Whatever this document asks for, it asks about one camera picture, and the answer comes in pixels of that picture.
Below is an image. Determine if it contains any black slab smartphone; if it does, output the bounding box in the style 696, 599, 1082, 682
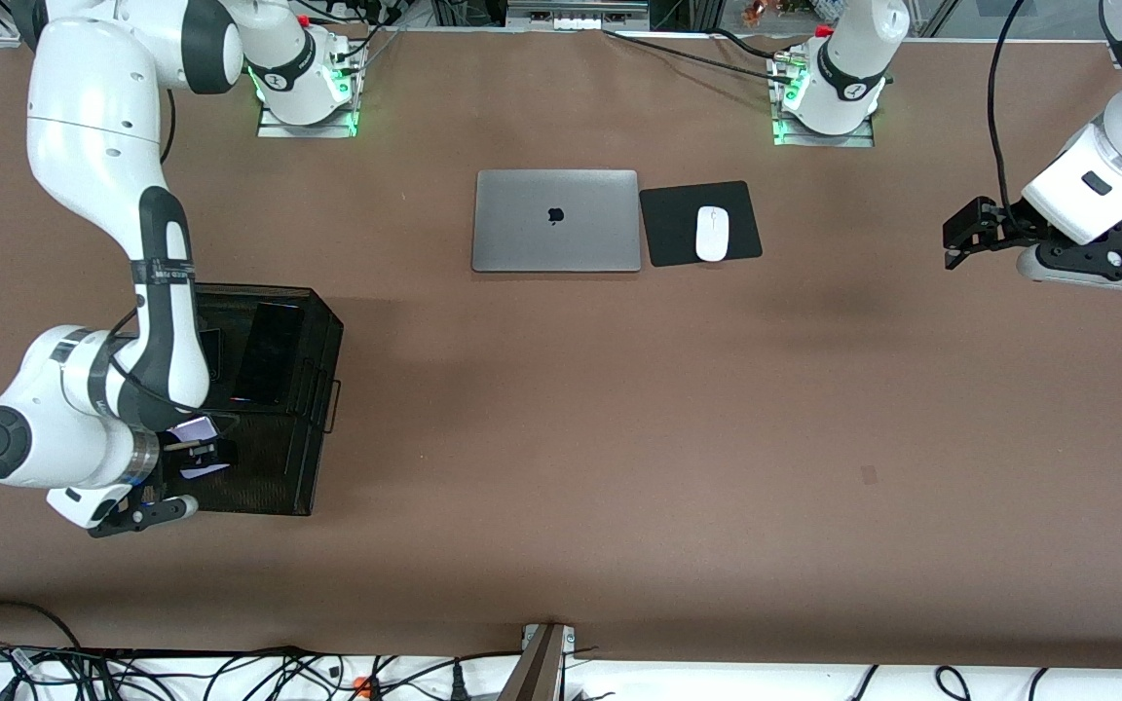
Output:
233, 301, 308, 407

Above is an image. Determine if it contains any black mesh two-tier organizer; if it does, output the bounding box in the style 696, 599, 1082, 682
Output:
123, 284, 344, 517

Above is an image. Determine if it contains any white computer mouse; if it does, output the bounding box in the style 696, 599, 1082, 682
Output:
695, 205, 730, 263

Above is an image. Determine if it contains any black mouse pad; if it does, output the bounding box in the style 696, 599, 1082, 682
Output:
639, 181, 765, 268

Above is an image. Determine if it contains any silver laptop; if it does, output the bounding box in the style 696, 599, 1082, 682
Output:
471, 169, 641, 274

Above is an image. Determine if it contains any white power strip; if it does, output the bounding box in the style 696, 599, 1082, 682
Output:
505, 0, 652, 30

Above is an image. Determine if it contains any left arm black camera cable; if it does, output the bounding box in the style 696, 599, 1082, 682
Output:
986, 0, 1031, 227

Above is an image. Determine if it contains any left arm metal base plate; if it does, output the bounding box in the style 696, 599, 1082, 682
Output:
773, 115, 876, 149

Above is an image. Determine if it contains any thick black cable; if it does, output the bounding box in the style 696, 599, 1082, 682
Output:
0, 599, 85, 651

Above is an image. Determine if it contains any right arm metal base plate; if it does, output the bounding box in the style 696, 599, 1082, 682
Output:
257, 97, 359, 139

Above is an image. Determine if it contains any aluminium camera post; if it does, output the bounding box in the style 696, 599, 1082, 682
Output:
496, 623, 577, 701

